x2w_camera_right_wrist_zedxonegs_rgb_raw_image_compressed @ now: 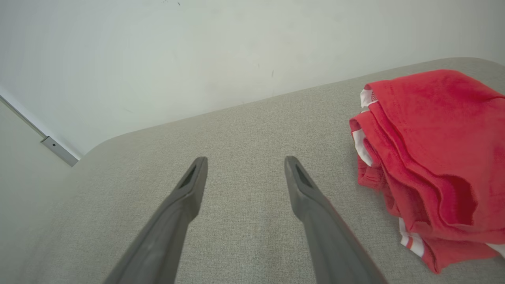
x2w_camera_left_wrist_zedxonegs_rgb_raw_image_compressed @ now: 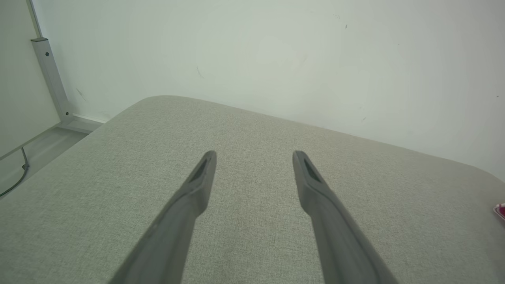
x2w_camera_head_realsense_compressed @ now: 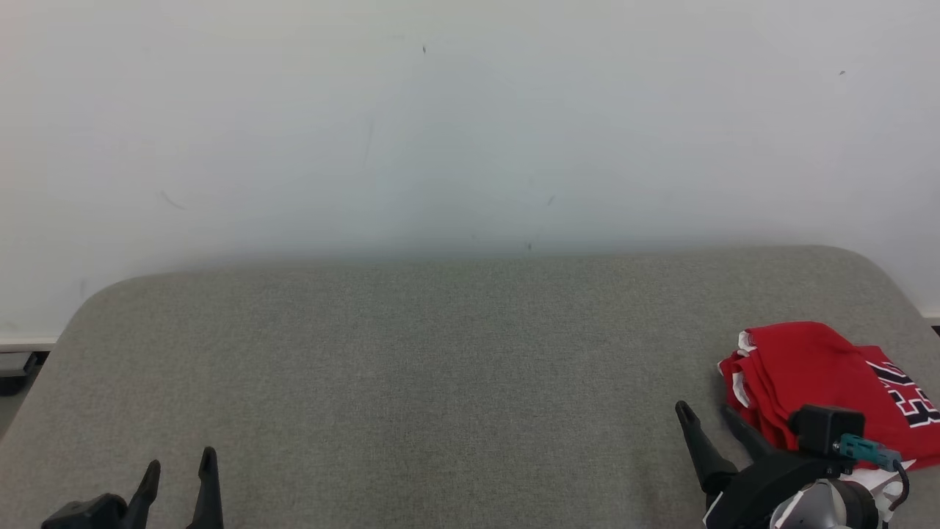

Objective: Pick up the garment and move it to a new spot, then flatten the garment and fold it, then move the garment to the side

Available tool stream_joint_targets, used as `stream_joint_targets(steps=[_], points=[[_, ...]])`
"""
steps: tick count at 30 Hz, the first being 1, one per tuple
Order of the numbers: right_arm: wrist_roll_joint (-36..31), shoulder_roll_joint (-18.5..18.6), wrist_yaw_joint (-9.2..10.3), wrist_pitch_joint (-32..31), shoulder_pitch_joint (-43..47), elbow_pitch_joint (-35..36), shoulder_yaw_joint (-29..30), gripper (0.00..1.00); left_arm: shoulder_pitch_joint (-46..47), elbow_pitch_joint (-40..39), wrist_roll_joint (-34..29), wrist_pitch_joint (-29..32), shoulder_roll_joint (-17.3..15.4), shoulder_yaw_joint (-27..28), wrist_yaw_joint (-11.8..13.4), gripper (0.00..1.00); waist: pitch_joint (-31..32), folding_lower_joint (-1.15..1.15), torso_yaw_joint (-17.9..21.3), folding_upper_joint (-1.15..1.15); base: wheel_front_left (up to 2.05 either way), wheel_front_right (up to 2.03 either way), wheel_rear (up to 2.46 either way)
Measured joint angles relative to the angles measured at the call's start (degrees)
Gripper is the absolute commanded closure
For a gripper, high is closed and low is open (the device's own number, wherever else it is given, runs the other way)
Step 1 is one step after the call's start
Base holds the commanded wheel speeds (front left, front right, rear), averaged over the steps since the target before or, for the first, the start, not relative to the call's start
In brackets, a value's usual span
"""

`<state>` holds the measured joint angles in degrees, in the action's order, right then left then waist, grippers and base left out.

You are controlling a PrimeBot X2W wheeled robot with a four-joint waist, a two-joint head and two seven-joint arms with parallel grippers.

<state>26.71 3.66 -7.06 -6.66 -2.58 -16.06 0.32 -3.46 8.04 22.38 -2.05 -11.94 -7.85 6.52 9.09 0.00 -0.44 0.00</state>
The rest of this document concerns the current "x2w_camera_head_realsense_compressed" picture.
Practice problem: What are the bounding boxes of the red shorts white trim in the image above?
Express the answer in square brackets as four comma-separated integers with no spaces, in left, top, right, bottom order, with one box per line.
[718,321,878,450]

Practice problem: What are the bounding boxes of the teal cable connector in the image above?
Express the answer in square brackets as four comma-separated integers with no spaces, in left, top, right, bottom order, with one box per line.
[837,433,903,471]

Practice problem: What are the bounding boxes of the thin black cable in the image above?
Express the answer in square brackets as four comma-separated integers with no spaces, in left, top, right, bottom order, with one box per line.
[885,463,911,509]

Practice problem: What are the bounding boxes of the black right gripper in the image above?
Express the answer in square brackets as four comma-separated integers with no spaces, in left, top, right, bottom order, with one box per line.
[676,400,853,529]

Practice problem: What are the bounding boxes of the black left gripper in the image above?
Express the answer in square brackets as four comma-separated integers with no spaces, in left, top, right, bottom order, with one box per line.
[40,447,225,529]

